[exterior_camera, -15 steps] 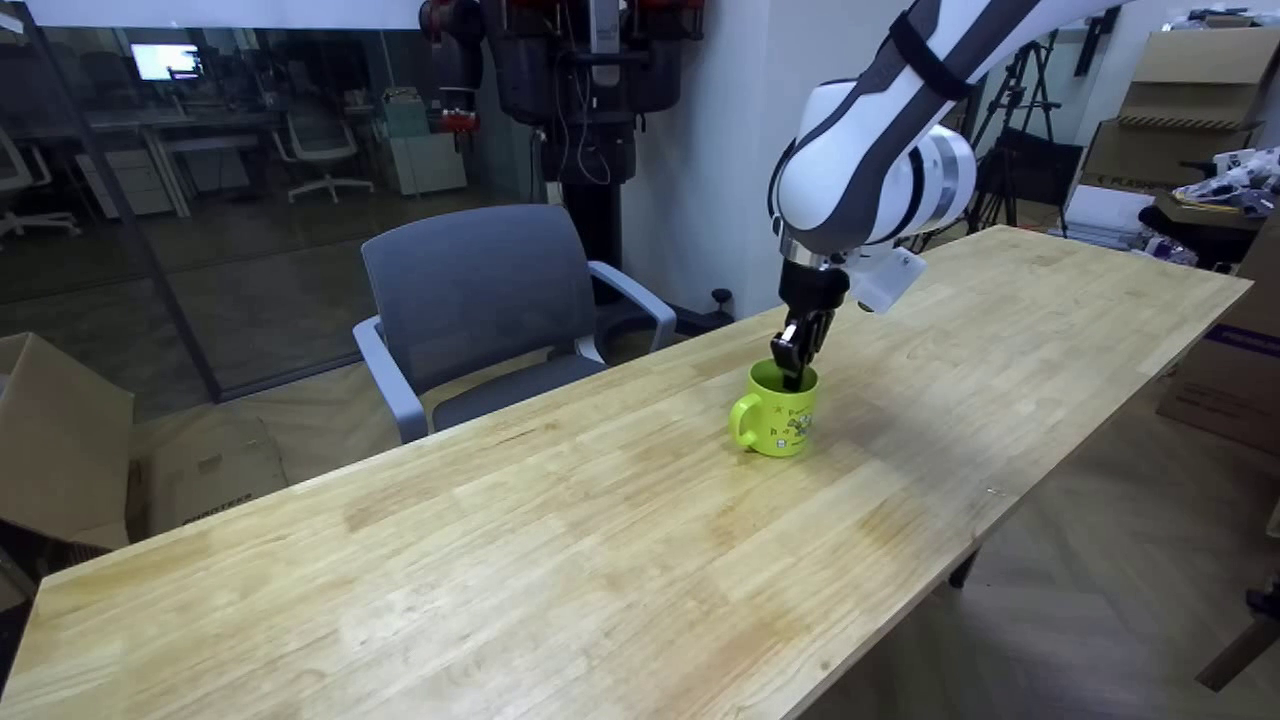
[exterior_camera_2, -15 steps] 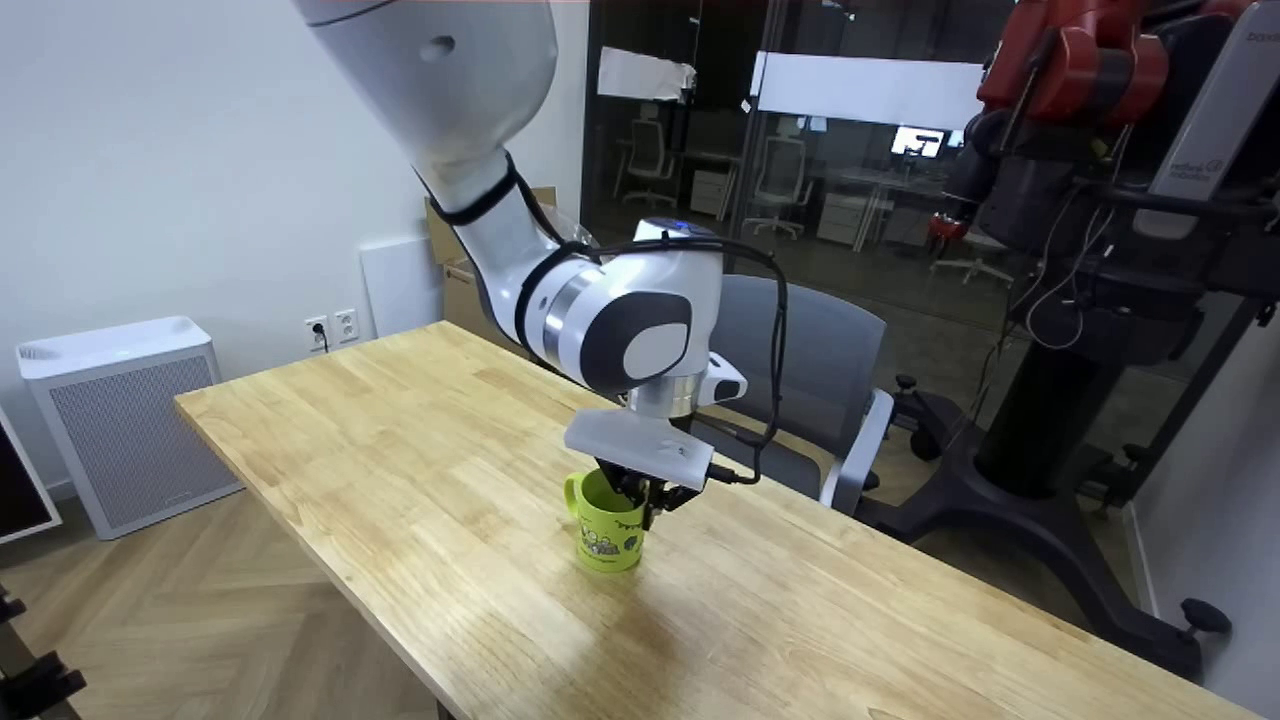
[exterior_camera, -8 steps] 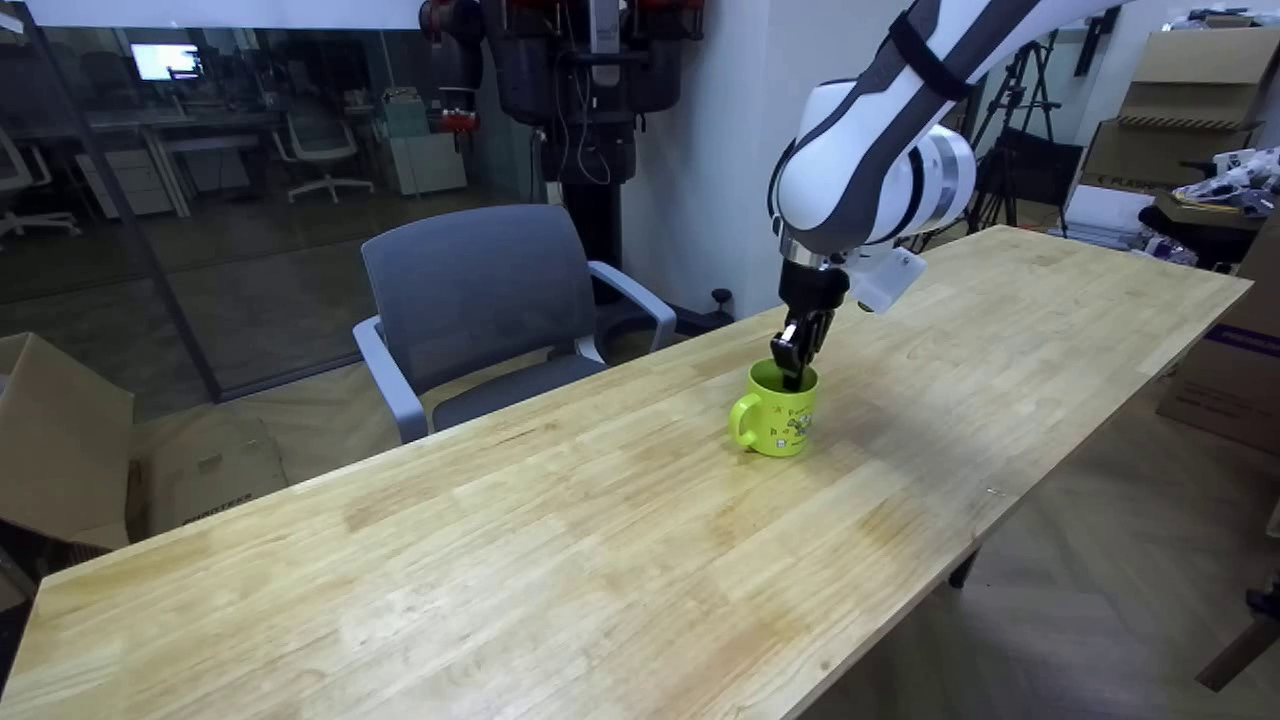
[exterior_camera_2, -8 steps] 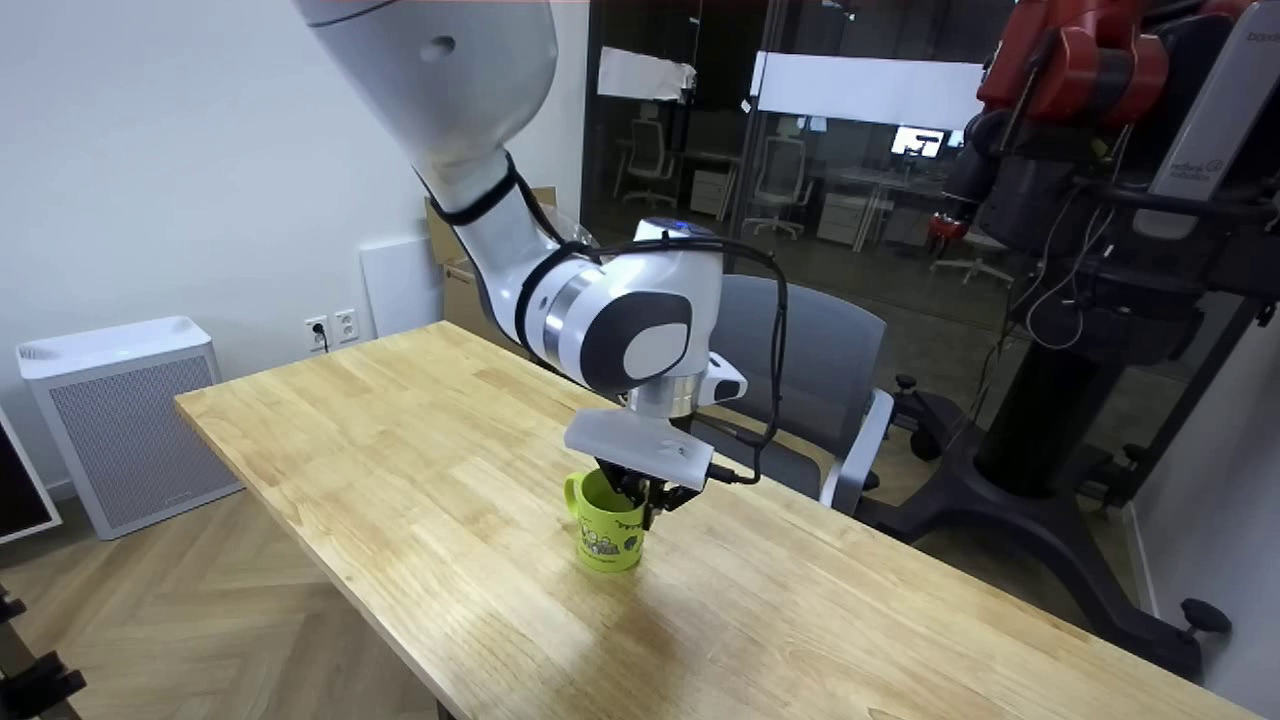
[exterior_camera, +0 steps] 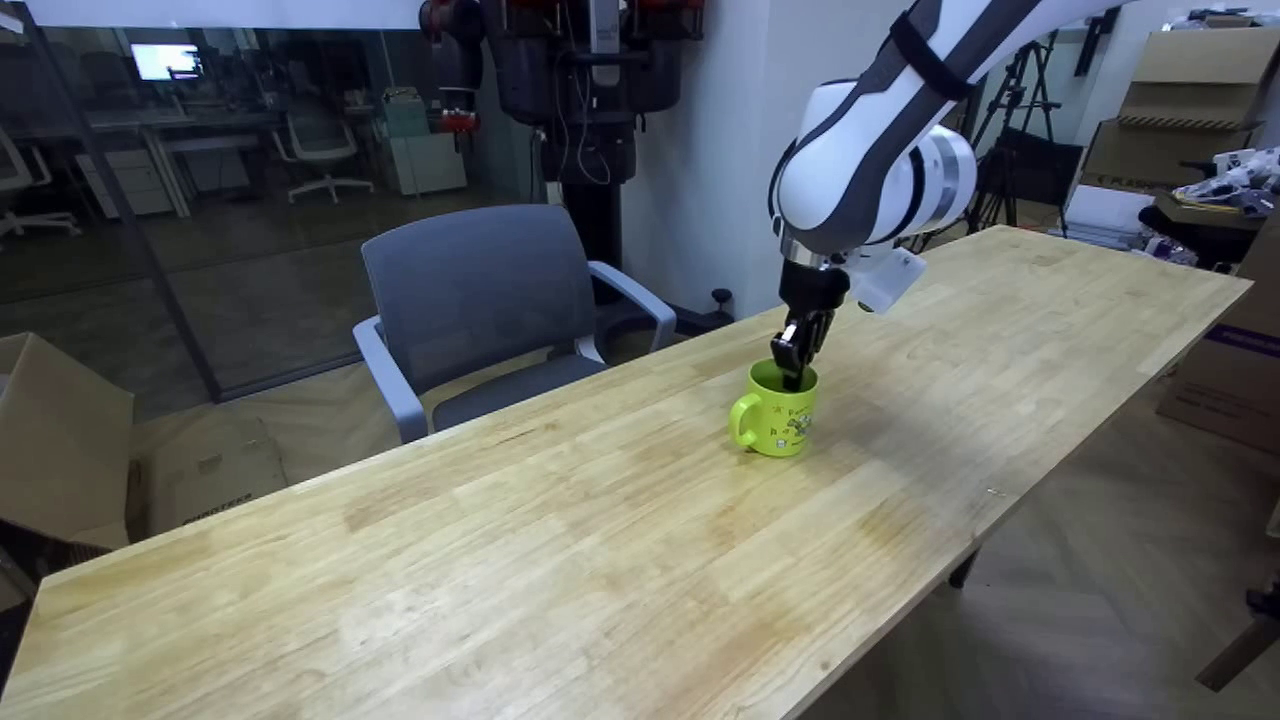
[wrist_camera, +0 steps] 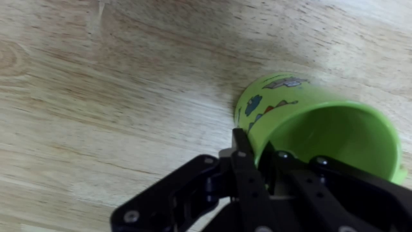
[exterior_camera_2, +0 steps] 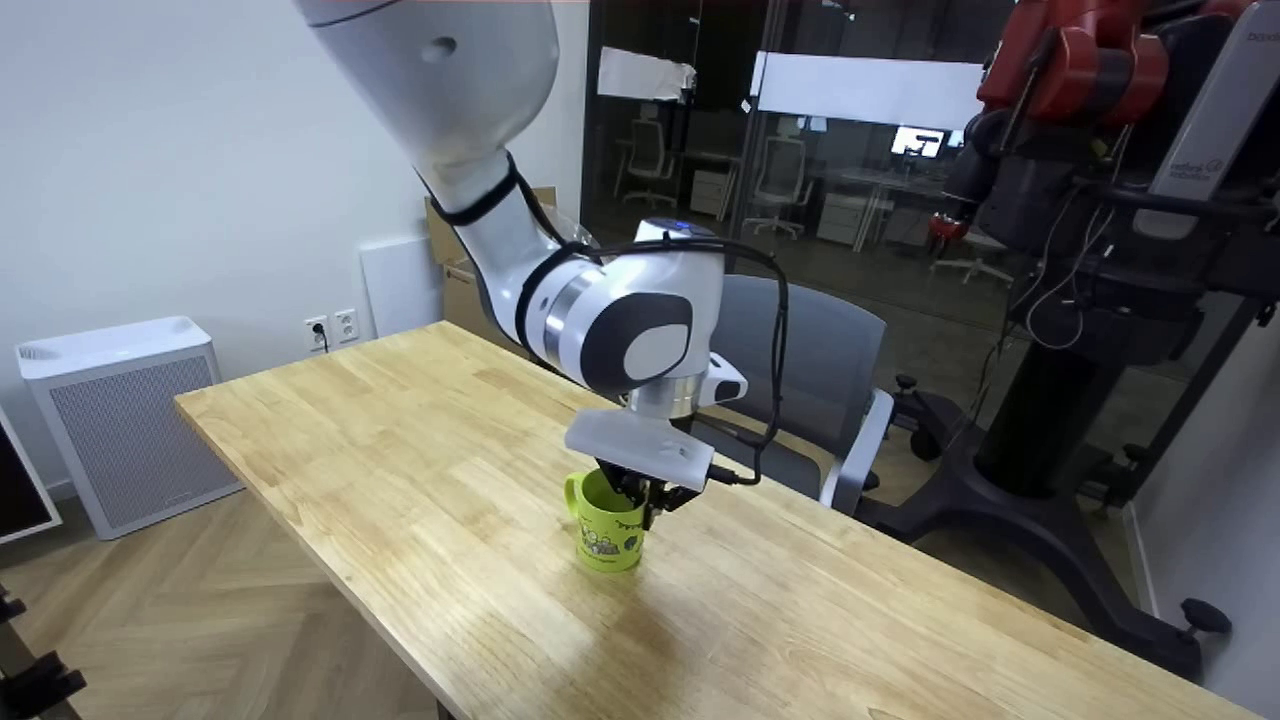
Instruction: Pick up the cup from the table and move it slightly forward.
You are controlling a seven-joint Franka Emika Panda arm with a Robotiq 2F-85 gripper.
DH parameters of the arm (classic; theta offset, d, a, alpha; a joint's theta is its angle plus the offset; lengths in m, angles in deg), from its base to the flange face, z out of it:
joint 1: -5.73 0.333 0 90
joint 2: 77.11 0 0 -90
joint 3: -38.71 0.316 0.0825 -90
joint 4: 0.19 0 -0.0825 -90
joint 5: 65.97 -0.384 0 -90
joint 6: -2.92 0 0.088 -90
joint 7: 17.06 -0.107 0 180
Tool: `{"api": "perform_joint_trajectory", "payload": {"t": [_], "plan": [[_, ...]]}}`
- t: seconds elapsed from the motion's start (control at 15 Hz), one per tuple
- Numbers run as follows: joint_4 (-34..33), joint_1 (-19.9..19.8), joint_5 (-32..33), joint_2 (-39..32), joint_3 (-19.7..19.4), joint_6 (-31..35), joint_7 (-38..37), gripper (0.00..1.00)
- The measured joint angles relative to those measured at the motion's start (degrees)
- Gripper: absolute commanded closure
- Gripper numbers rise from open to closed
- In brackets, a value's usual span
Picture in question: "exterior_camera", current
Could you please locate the cardboard box with purple tape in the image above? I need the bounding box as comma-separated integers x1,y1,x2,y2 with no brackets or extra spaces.
1154,303,1280,473

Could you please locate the black and red machine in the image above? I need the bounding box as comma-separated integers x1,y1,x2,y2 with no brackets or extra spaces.
418,0,713,193

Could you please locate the black camera tripod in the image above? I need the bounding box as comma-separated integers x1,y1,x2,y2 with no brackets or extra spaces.
976,36,1074,234

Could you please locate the flat brown cardboard box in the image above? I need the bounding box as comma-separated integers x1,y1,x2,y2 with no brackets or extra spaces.
124,397,406,545

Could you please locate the white swivel office chair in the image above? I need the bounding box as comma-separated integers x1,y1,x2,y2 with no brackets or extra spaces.
268,103,382,210

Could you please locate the white low cabinet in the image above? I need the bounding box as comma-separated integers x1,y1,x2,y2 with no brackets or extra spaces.
382,86,474,204

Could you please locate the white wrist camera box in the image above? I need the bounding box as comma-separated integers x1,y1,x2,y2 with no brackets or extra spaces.
847,244,928,319

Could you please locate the grey office desk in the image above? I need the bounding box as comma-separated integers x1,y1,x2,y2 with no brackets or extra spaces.
73,109,278,219

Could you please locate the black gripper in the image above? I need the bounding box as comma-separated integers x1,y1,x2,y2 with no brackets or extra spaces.
767,257,855,397

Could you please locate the lit computer monitor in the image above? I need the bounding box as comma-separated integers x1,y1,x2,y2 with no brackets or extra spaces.
128,39,205,87

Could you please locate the upright brown cardboard box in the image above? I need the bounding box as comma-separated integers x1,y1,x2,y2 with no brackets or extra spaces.
0,327,140,555

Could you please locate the large tan cardboard box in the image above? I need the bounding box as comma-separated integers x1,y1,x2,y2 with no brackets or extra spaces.
1075,23,1280,193

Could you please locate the green ceramic mug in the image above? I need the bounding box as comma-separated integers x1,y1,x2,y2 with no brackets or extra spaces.
725,358,825,465

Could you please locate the grey chair with white arms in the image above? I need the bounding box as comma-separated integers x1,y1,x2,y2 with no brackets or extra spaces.
350,201,681,443

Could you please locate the black chair seat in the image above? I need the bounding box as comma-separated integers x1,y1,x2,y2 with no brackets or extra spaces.
974,123,1087,219

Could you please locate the wooden plank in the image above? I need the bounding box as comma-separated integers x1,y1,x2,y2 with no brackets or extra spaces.
1191,581,1280,697

